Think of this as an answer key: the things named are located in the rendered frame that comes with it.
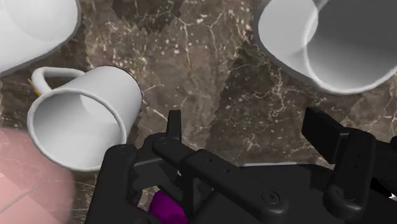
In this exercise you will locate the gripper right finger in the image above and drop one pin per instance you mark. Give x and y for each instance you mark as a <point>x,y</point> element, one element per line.
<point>350,173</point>

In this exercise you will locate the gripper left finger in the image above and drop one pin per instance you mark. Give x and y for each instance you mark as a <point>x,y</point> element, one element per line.
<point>217,173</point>

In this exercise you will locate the purple object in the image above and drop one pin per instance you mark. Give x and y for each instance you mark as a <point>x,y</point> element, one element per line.
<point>167,209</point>

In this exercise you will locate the large white cup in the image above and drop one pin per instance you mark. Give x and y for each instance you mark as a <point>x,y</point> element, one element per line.
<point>28,34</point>
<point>350,46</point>

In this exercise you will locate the pink round object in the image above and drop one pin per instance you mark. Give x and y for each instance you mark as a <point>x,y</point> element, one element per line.
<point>28,183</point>

